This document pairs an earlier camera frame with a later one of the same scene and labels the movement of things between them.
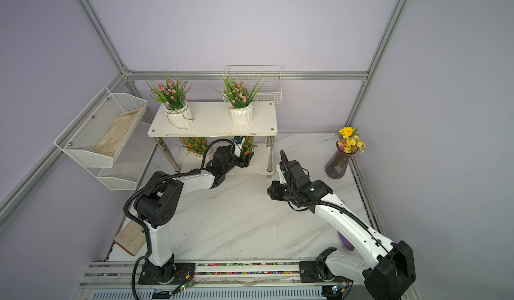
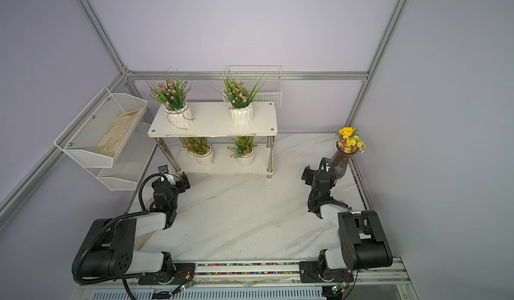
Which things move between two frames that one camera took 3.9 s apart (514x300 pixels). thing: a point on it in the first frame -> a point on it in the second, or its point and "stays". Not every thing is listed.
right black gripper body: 284,191 -> 310,174
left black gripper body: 241,161 -> 181,187
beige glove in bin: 110,143 stays
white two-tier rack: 213,120 stays
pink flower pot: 239,98 stays
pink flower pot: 173,94 stays
